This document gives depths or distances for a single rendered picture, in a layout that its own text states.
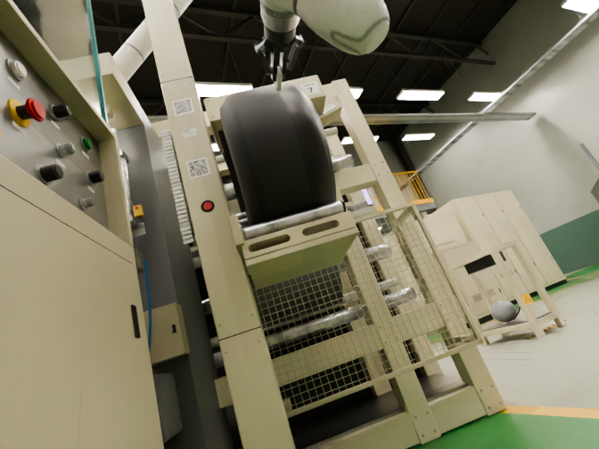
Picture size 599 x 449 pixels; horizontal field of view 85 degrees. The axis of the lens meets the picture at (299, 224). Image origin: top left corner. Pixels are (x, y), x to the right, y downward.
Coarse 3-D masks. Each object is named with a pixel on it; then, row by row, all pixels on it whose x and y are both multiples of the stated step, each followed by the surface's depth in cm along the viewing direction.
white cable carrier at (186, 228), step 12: (168, 132) 124; (168, 144) 122; (168, 156) 120; (168, 168) 118; (180, 180) 117; (180, 192) 115; (180, 204) 113; (180, 216) 111; (180, 228) 110; (192, 228) 114; (192, 240) 108
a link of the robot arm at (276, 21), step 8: (264, 8) 69; (264, 16) 71; (272, 16) 69; (280, 16) 69; (288, 16) 69; (296, 16) 71; (264, 24) 73; (272, 24) 71; (280, 24) 71; (288, 24) 71; (296, 24) 73; (280, 32) 73
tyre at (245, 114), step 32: (256, 96) 106; (288, 96) 105; (224, 128) 109; (256, 128) 99; (288, 128) 100; (320, 128) 104; (256, 160) 98; (288, 160) 100; (320, 160) 102; (256, 192) 101; (288, 192) 102; (320, 192) 105
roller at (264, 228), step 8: (312, 208) 106; (320, 208) 105; (328, 208) 105; (336, 208) 106; (344, 208) 106; (288, 216) 104; (296, 216) 104; (304, 216) 104; (312, 216) 104; (320, 216) 105; (256, 224) 102; (264, 224) 102; (272, 224) 102; (280, 224) 103; (288, 224) 103; (296, 224) 104; (248, 232) 101; (256, 232) 101; (264, 232) 102; (272, 232) 103
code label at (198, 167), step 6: (186, 162) 118; (192, 162) 118; (198, 162) 118; (204, 162) 118; (192, 168) 117; (198, 168) 117; (204, 168) 117; (192, 174) 116; (198, 174) 116; (204, 174) 117
